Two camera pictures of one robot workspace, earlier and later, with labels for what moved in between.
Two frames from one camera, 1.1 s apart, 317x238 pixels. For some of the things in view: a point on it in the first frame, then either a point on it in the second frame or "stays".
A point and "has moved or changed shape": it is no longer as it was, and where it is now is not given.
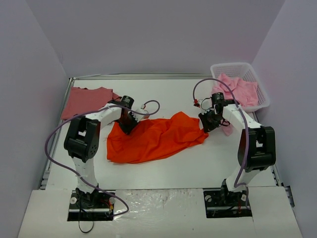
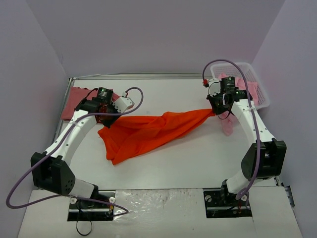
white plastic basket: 244,71 stays
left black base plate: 96,206 stays
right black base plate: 220,204 stays
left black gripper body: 126,126 → 106,119
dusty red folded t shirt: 82,100 stays
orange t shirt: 152,138 has moved or changed shape
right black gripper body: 206,121 → 216,106
